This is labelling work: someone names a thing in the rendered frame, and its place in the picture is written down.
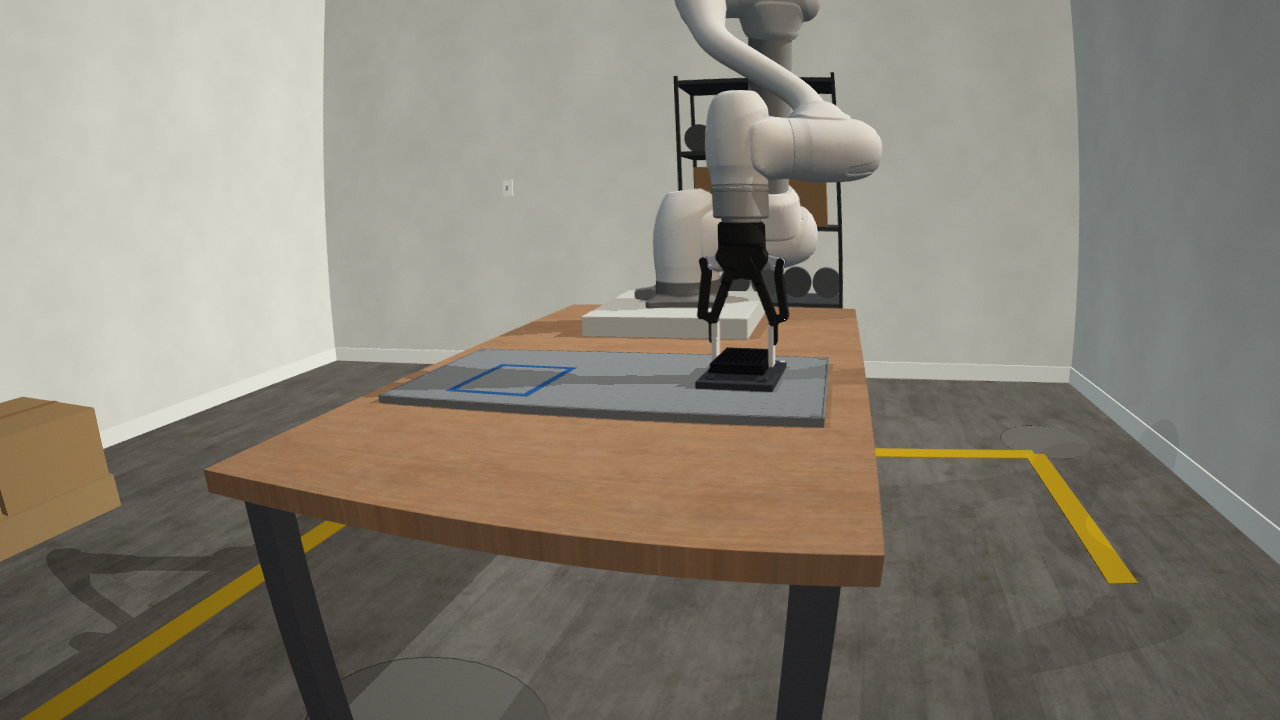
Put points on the black well plate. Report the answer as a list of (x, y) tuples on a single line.
[(743, 361)]

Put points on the blue tape outline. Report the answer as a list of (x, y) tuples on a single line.
[(568, 369)]

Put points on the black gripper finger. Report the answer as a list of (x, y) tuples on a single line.
[(777, 265), (706, 265)]

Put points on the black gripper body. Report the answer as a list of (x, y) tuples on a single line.
[(741, 241)]

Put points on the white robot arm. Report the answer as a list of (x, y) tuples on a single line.
[(746, 143)]

